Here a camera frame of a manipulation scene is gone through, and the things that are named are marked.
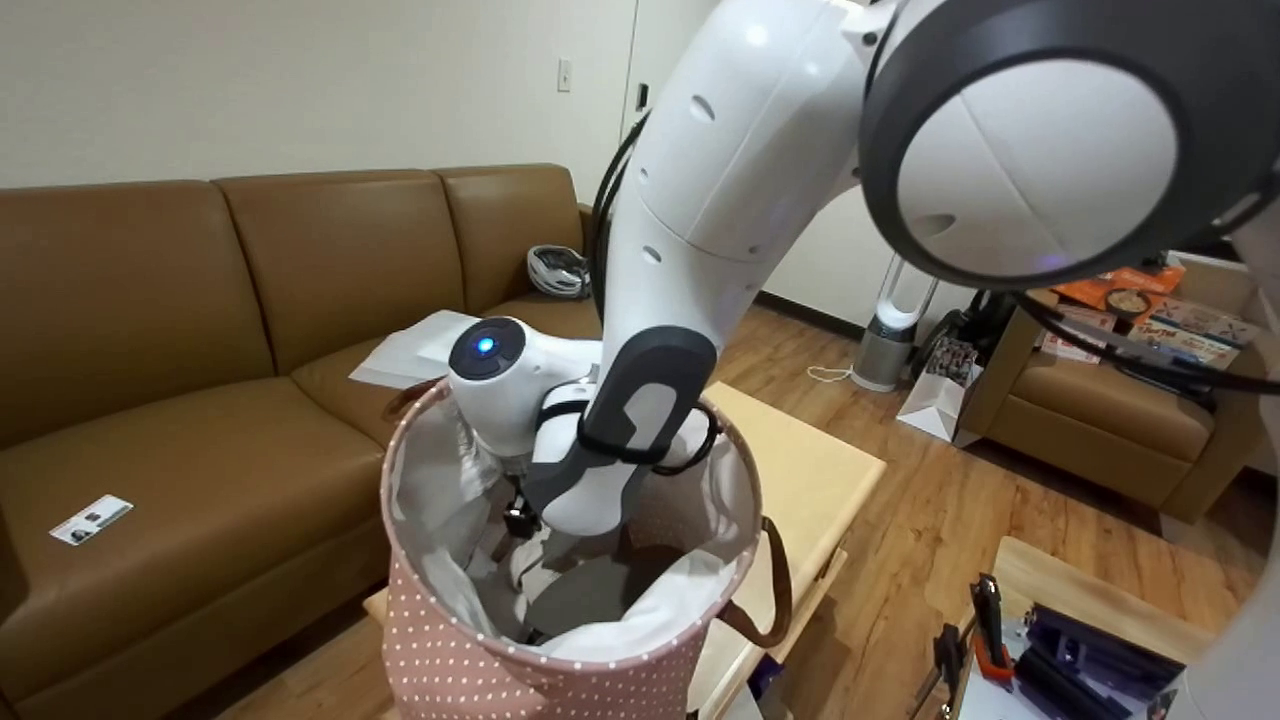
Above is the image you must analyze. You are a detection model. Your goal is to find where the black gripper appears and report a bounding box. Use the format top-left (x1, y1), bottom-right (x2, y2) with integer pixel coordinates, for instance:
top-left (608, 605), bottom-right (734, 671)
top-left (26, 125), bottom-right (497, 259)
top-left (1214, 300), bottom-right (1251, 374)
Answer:
top-left (497, 485), bottom-right (556, 552)

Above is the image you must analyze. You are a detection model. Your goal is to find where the pink polka dot basket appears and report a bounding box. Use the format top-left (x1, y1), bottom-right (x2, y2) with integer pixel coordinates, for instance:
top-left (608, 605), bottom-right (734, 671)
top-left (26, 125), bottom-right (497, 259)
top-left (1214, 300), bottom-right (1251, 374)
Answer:
top-left (378, 376), bottom-right (798, 720)

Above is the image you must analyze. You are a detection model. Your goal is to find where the white paper sheet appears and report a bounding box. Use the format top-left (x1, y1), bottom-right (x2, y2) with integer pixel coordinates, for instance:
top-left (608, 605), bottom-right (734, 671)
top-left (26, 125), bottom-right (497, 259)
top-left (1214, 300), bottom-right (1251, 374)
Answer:
top-left (350, 307), bottom-right (486, 393)

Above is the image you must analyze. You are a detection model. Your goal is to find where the white grey headset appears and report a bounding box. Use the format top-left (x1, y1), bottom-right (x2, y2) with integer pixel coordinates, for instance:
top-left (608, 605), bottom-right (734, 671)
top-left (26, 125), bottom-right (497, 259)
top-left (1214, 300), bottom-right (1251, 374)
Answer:
top-left (525, 240), bottom-right (595, 300)

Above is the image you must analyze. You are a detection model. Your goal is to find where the dark blue printed object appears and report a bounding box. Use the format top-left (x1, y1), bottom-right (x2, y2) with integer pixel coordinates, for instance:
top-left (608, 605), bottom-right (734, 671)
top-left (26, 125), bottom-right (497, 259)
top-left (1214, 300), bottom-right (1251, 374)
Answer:
top-left (744, 653), bottom-right (804, 720)

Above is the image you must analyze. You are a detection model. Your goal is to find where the brown leather sofa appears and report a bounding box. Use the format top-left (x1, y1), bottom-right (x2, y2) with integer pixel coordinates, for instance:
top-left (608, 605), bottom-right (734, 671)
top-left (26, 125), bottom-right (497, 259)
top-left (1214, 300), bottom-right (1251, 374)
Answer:
top-left (0, 162), bottom-right (614, 720)

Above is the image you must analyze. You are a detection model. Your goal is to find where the silver tower fan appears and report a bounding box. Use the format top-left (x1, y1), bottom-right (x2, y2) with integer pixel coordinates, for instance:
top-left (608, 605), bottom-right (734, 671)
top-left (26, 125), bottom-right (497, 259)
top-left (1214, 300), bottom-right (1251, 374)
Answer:
top-left (849, 257), bottom-right (938, 396)

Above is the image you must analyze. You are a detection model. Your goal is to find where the black bag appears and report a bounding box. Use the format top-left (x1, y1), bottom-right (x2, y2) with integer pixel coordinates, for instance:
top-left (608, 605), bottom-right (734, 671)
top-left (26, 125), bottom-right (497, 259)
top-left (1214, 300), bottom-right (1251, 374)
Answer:
top-left (954, 290), bottom-right (1023, 364)

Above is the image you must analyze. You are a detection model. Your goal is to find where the small wooden side table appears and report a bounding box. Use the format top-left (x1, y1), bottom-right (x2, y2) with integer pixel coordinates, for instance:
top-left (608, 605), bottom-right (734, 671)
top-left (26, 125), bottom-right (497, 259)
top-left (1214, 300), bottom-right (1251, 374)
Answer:
top-left (954, 531), bottom-right (1223, 720)

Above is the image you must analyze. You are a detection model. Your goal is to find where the dark purple box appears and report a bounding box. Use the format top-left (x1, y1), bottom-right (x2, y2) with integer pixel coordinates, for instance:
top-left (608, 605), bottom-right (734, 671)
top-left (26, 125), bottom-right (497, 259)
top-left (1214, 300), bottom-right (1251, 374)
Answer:
top-left (1011, 605), bottom-right (1186, 720)

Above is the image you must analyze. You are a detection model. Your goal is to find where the brown armchair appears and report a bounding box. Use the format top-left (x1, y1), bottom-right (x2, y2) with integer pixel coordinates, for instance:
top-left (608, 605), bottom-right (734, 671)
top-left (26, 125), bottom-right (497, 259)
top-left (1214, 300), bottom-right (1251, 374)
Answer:
top-left (958, 253), bottom-right (1274, 525)

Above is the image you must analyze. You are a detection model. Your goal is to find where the orange book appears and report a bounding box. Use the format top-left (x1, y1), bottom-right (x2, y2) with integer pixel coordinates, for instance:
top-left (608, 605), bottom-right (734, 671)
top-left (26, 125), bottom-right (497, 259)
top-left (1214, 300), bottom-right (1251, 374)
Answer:
top-left (1054, 259), bottom-right (1188, 316)

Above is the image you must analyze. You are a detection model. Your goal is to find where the stack of magazines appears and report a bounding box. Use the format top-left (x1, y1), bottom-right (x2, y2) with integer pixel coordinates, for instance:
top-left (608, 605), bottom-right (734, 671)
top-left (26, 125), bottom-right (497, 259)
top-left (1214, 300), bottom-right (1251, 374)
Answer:
top-left (1133, 297), bottom-right (1251, 376)

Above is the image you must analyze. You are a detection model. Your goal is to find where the thin black cable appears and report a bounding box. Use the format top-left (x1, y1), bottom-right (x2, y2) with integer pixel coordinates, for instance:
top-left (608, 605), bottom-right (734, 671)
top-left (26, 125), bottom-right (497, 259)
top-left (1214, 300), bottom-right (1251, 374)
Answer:
top-left (1015, 292), bottom-right (1280, 396)

